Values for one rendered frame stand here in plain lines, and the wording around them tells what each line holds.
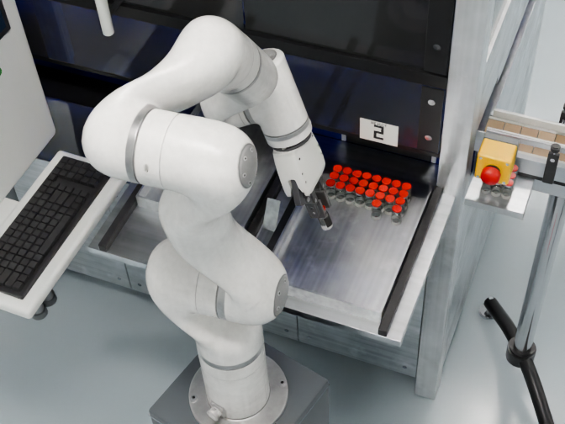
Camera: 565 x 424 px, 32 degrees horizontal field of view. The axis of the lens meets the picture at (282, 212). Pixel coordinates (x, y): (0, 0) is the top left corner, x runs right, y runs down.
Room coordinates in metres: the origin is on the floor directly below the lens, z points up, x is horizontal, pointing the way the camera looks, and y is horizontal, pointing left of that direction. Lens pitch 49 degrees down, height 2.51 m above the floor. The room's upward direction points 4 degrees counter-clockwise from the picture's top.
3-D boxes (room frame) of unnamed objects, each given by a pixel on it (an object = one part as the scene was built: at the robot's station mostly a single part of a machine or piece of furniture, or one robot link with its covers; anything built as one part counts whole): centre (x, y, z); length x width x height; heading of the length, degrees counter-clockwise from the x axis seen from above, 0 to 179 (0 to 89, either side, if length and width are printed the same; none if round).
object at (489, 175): (1.35, -0.44, 0.99); 0.04 x 0.04 x 0.04; 65
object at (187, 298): (0.97, 0.14, 1.16); 0.19 x 0.12 x 0.24; 69
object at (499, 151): (1.40, -0.46, 0.99); 0.08 x 0.07 x 0.07; 155
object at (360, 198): (1.39, -0.18, 0.90); 0.18 x 0.02 x 0.05; 65
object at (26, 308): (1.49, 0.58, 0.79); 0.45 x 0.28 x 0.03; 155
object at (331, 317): (1.40, 0.00, 0.87); 0.70 x 0.48 x 0.02; 65
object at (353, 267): (1.29, -0.13, 0.90); 0.34 x 0.26 x 0.04; 155
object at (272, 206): (1.32, 0.04, 0.91); 0.14 x 0.03 x 0.06; 156
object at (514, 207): (1.43, -0.49, 0.87); 0.14 x 0.13 x 0.02; 155
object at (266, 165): (1.54, 0.13, 0.90); 0.34 x 0.26 x 0.04; 155
